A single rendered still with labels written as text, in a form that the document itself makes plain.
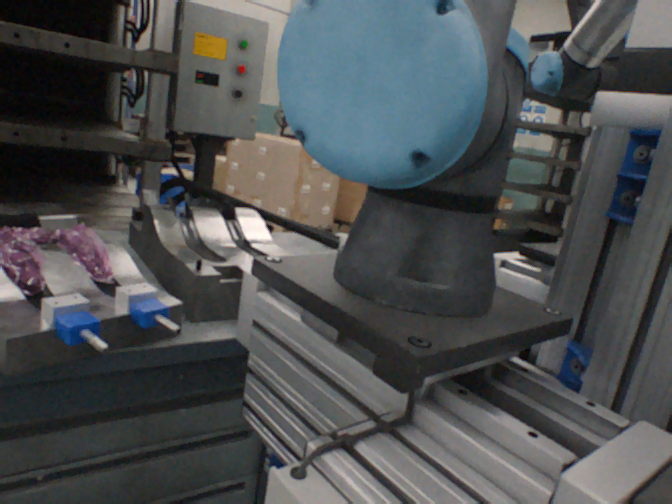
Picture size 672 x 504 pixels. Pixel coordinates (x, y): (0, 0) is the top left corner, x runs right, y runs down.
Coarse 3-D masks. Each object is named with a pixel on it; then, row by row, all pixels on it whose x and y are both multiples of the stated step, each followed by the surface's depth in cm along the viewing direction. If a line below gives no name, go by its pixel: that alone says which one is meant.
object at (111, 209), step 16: (0, 176) 189; (16, 176) 194; (32, 176) 196; (48, 176) 203; (0, 192) 164; (16, 192) 168; (32, 192) 172; (48, 192) 176; (64, 192) 180; (80, 192) 185; (96, 192) 189; (112, 192) 194; (128, 192) 198; (64, 208) 158; (80, 208) 161; (96, 208) 164; (112, 208) 168; (128, 208) 172; (96, 224) 146; (112, 224) 148; (128, 224) 151
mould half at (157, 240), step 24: (144, 216) 114; (168, 216) 110; (216, 216) 116; (240, 216) 120; (144, 240) 114; (168, 240) 104; (216, 240) 110; (264, 240) 117; (168, 264) 99; (192, 264) 91; (216, 264) 93; (240, 264) 96; (168, 288) 99; (192, 288) 87; (216, 288) 89; (240, 288) 91; (192, 312) 88; (216, 312) 90
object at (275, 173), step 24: (240, 144) 533; (264, 144) 506; (288, 144) 482; (240, 168) 536; (264, 168) 509; (288, 168) 485; (312, 168) 486; (240, 192) 540; (264, 192) 511; (288, 192) 488; (312, 192) 495; (336, 192) 521; (288, 216) 490; (312, 216) 506
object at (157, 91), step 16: (160, 0) 137; (176, 0) 140; (112, 16) 190; (160, 16) 138; (112, 32) 192; (160, 32) 139; (160, 48) 140; (112, 80) 196; (160, 80) 143; (112, 96) 198; (160, 96) 144; (112, 112) 199; (160, 112) 145; (144, 128) 146; (160, 128) 147; (112, 160) 205; (144, 160) 148; (96, 176) 205; (112, 176) 205; (144, 176) 149; (160, 176) 152; (144, 192) 150
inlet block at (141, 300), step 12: (120, 288) 77; (132, 288) 77; (144, 288) 78; (120, 300) 76; (132, 300) 76; (144, 300) 77; (156, 300) 78; (132, 312) 75; (144, 312) 73; (156, 312) 75; (168, 312) 76; (144, 324) 74; (156, 324) 75; (168, 324) 73
